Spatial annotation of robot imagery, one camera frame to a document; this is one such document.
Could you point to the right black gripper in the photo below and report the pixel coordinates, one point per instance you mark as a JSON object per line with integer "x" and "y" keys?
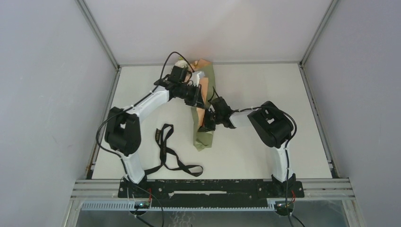
{"x": 206, "y": 126}

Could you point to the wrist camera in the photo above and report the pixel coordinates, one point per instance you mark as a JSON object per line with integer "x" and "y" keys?
{"x": 219, "y": 105}
{"x": 178, "y": 74}

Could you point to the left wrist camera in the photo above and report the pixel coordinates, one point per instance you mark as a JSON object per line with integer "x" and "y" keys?
{"x": 178, "y": 74}

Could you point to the black mounting base plate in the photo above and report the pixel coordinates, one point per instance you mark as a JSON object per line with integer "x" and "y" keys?
{"x": 259, "y": 187}

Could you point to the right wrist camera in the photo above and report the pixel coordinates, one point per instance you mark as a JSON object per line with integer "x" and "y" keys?
{"x": 219, "y": 105}

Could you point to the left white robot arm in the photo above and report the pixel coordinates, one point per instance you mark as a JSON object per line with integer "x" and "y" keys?
{"x": 122, "y": 126}

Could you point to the white cable duct rail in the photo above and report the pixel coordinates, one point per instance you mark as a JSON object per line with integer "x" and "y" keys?
{"x": 142, "y": 206}

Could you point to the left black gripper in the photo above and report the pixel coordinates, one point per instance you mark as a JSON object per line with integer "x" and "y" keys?
{"x": 196, "y": 100}

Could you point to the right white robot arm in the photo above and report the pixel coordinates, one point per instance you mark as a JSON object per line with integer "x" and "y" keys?
{"x": 274, "y": 127}

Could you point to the white fake flower stem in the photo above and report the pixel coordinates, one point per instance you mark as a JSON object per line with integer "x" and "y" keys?
{"x": 182, "y": 64}

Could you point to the orange wrapping paper sheet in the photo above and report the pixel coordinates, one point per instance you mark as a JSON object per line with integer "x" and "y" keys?
{"x": 203, "y": 140}

